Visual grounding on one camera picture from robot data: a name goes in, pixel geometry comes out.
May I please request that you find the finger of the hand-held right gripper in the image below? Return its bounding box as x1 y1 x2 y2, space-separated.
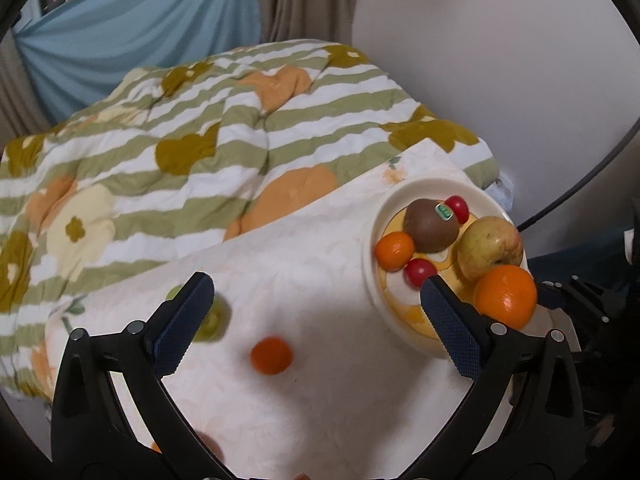
536 275 611 324

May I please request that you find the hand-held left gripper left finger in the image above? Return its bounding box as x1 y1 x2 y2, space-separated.
50 271 236 480

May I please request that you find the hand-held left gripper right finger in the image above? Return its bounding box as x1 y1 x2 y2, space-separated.
400 276 586 480

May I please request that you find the green apple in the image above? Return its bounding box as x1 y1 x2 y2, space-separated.
167 284 232 345

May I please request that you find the red cherry tomato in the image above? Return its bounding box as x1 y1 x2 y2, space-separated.
444 195 470 225
403 259 439 287

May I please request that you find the cream plate with yellow print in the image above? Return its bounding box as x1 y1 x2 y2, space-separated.
361 175 531 361

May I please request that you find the yellow-red apple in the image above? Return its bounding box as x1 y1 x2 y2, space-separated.
457 215 525 282

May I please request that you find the small tangerine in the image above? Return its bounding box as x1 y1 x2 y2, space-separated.
250 336 294 376
374 231 417 271

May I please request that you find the brown kiwi with green sticker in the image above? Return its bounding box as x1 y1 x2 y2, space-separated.
403 198 460 254

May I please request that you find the floral white tablecloth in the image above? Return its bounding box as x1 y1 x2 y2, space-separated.
30 137 581 480

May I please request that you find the green striped floral quilt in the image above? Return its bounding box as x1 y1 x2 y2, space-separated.
0 37 501 401

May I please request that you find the blue cloth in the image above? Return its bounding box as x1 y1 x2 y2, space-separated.
12 0 262 126

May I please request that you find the black cable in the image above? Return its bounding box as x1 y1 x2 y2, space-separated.
517 122 640 228

